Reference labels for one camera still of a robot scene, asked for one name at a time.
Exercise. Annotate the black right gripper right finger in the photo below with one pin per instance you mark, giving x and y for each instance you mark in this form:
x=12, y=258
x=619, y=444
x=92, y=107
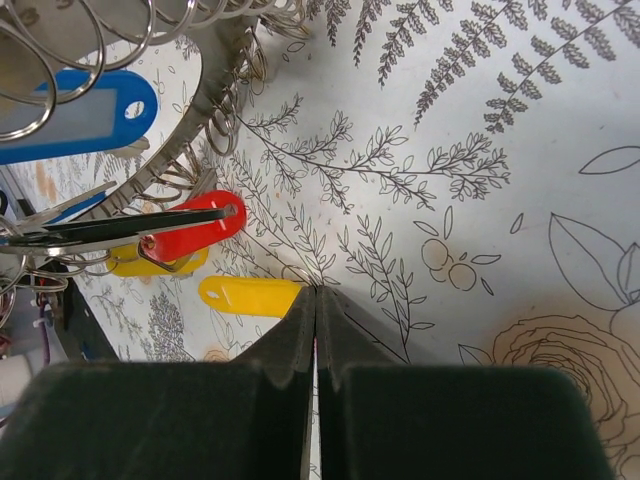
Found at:
x=380, y=419

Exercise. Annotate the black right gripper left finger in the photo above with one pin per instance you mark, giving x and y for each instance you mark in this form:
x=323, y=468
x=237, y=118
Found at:
x=248, y=418

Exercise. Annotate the yellow headed key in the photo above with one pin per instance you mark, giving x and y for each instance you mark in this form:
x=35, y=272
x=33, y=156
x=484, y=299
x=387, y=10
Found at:
x=249, y=296

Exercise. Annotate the red key tag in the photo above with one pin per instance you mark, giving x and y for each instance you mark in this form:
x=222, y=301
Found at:
x=200, y=230

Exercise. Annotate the yellow key tag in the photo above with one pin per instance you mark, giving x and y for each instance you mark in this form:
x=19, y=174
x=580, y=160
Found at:
x=124, y=261

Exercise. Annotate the blue key tag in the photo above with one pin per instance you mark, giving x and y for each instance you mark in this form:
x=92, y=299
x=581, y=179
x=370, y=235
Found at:
x=116, y=112

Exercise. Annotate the floral table mat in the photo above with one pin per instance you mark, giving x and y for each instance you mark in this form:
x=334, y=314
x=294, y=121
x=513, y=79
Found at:
x=463, y=175

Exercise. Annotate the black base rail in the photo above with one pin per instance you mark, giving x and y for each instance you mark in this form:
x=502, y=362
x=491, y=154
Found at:
x=77, y=329

